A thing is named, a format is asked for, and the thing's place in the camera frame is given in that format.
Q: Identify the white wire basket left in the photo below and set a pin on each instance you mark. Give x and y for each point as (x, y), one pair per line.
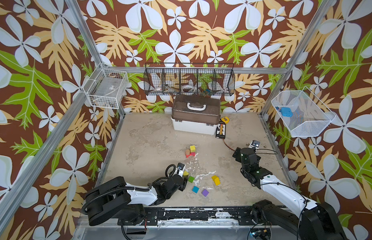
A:
(105, 87)

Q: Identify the brown lid storage box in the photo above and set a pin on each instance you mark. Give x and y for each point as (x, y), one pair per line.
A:
(196, 114)

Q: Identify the green wood cube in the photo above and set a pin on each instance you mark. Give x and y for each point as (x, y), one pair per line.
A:
(191, 179)

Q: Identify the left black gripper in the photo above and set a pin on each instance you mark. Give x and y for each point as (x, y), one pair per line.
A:
(183, 185)

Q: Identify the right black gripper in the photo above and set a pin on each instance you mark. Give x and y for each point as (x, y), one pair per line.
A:
(244, 153)

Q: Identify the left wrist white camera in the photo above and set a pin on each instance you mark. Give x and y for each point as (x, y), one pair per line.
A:
(180, 169)

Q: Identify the white wire basket right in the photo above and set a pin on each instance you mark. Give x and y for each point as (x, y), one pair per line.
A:
(310, 115)

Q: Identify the black wire basket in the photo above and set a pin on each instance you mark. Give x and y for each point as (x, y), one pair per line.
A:
(201, 79)

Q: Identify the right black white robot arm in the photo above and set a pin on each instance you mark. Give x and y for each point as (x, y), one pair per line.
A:
(304, 218)

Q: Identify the white wire basket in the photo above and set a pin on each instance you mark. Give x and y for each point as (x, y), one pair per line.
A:
(105, 87)
(310, 115)

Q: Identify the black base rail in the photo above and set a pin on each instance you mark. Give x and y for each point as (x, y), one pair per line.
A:
(153, 216)

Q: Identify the red wood block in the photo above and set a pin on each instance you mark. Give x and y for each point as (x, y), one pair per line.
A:
(191, 154)

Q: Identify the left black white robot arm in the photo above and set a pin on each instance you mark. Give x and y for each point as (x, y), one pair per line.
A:
(118, 197)

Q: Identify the wrist white camera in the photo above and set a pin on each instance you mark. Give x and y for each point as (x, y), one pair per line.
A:
(255, 144)
(180, 169)

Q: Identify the yellow-green small cube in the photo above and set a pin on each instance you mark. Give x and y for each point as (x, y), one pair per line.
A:
(192, 148)

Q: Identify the blue object in basket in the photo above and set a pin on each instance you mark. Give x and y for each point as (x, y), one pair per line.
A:
(286, 112)

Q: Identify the teal wood cube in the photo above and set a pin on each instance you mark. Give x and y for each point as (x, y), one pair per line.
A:
(195, 189)

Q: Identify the black battery pack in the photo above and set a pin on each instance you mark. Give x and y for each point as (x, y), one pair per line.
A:
(221, 131)

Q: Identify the yellow connector plug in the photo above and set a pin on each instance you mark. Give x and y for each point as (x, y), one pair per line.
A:
(225, 120)

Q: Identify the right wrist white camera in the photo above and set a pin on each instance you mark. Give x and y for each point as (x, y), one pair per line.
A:
(255, 144)

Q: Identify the purple wood cube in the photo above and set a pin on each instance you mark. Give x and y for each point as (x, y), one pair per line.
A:
(205, 192)

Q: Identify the yellow wood block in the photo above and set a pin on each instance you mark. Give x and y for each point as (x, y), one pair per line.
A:
(216, 180)

